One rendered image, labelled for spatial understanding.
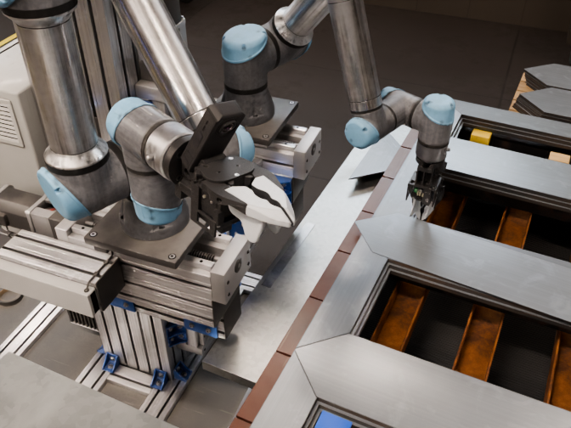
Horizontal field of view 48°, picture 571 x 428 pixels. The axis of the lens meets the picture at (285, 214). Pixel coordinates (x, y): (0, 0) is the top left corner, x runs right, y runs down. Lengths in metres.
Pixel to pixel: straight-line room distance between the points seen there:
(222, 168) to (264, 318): 0.91
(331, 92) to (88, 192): 3.00
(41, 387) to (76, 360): 1.14
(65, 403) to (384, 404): 0.60
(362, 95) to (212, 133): 0.70
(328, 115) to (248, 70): 2.20
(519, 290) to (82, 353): 1.43
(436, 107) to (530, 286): 0.48
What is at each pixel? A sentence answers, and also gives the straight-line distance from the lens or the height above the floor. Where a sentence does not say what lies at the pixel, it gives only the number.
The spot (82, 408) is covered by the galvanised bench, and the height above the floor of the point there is 1.05.
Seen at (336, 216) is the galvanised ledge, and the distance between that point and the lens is 1.98.
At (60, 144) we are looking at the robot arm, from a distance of 1.19.
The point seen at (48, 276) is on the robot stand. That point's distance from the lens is 1.49.
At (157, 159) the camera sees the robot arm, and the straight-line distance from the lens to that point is 0.88.
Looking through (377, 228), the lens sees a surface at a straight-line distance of 1.68.
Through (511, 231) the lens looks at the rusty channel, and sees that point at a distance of 2.03.
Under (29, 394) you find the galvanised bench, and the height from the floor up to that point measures 1.05.
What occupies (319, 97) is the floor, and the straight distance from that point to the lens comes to 4.03.
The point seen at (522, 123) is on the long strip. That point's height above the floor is 0.85.
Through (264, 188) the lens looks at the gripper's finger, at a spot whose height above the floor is 1.46.
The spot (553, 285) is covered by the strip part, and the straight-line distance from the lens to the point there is 1.64.
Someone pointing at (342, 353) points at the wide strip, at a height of 0.85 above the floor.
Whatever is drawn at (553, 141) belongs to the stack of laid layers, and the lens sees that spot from 2.22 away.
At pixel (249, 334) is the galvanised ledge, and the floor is 0.68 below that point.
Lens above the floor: 1.93
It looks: 39 degrees down
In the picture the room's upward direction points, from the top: straight up
